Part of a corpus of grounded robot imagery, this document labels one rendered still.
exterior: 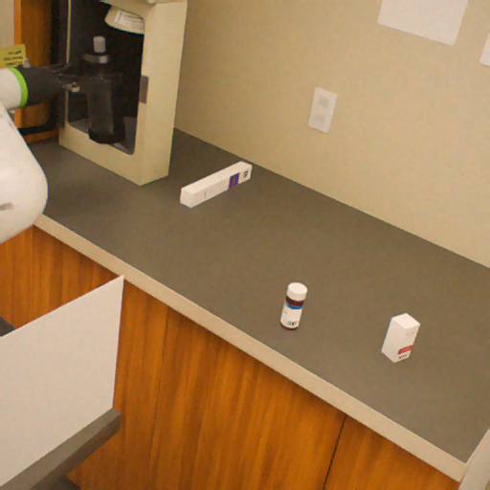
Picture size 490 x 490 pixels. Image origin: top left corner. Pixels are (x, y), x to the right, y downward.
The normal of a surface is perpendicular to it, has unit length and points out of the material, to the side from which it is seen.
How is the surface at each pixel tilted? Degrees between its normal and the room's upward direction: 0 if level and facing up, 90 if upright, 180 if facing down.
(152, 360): 90
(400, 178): 90
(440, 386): 0
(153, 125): 90
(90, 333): 90
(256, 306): 0
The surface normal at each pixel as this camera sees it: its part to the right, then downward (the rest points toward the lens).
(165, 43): 0.79, 0.41
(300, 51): -0.59, 0.32
